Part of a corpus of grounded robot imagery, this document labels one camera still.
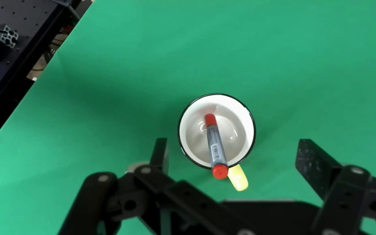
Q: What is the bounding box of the grey marker with red cap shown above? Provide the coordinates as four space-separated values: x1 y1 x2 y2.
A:
204 113 229 180

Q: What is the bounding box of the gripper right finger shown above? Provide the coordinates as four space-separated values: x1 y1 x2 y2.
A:
295 139 376 235

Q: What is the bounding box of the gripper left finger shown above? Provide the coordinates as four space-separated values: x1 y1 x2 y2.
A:
58 137 257 235

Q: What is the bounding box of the white enamel cup yellow handle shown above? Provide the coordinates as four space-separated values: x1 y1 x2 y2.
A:
177 93 257 192

